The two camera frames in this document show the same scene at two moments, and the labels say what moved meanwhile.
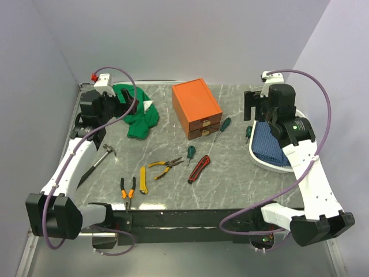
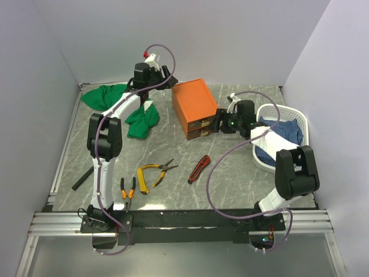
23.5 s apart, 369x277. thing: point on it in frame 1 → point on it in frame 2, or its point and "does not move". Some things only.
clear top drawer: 205,122 does not move
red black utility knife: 202,163 does not move
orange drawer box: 199,111 does not move
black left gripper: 121,107 → 159,73
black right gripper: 252,98 → 221,115
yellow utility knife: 143,187 does not move
